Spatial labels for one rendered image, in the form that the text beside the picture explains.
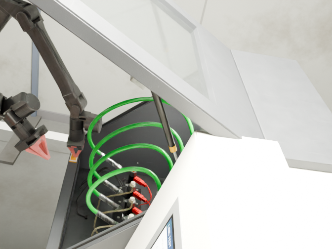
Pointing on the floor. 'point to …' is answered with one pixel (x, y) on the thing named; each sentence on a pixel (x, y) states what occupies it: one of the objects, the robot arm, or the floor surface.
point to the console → (231, 198)
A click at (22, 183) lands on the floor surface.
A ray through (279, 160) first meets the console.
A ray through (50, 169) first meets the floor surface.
